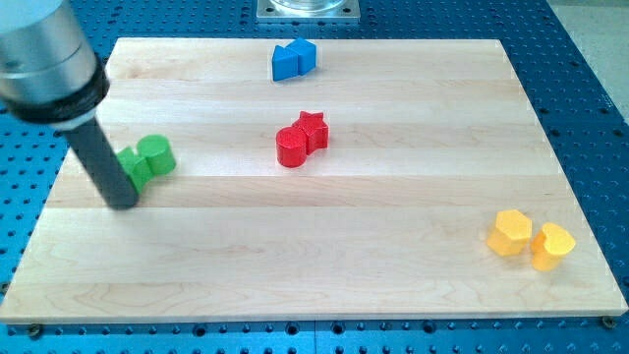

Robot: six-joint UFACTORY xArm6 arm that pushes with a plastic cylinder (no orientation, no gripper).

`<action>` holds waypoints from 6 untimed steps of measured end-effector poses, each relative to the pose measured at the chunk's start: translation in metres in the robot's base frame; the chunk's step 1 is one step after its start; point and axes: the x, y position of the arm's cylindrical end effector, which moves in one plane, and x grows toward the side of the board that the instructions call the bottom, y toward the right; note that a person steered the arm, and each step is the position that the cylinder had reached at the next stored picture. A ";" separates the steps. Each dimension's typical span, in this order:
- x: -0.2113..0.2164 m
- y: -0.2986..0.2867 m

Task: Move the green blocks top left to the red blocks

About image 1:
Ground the green cylinder block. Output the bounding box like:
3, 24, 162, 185
137, 135, 176, 176

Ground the green star block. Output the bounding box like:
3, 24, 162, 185
117, 147, 153, 194

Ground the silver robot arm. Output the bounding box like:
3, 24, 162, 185
1, 0, 109, 130

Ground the red cylinder block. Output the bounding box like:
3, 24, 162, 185
275, 127, 308, 168

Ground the red star block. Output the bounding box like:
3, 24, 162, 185
293, 111, 329, 155

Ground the light wooden board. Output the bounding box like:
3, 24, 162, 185
1, 37, 627, 324

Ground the blue triangle block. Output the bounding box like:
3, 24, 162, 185
271, 45, 299, 82

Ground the blue cube block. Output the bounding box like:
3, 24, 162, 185
286, 37, 317, 76

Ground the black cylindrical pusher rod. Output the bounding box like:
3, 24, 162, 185
63, 118, 139, 210

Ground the yellow hexagon block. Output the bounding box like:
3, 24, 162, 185
486, 209, 533, 257

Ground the yellow heart block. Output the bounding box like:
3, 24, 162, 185
531, 222, 576, 271

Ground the left front board screw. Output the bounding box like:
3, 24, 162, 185
26, 324, 42, 338

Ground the board screw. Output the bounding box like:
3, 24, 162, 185
26, 324, 42, 338
600, 316, 616, 329

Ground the right front board screw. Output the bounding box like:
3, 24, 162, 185
600, 316, 616, 329

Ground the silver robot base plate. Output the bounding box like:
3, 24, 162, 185
256, 0, 361, 24

